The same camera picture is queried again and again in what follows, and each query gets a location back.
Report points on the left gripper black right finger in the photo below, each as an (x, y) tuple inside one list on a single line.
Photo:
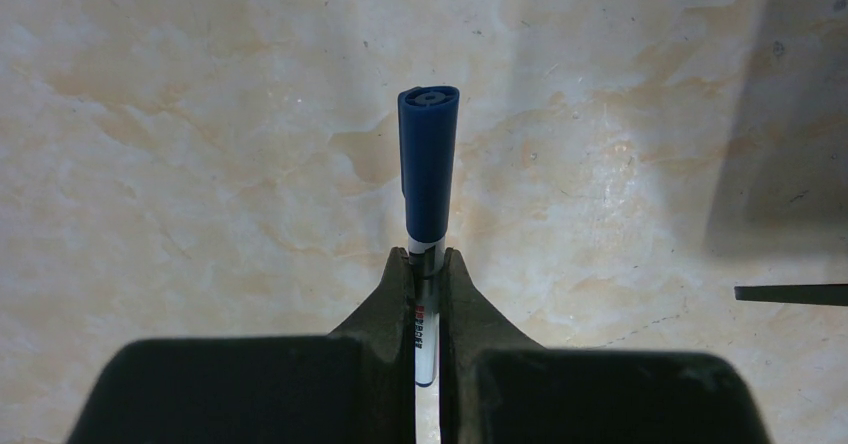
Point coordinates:
[(497, 385)]

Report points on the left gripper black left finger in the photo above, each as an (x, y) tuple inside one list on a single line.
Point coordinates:
[(352, 385)]

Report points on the blue marker cap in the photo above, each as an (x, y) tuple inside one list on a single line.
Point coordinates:
[(428, 118)]

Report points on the white whiteboard black frame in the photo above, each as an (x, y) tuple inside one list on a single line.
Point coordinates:
[(807, 294)]

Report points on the white marker pen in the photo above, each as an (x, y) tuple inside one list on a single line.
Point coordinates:
[(426, 261)]

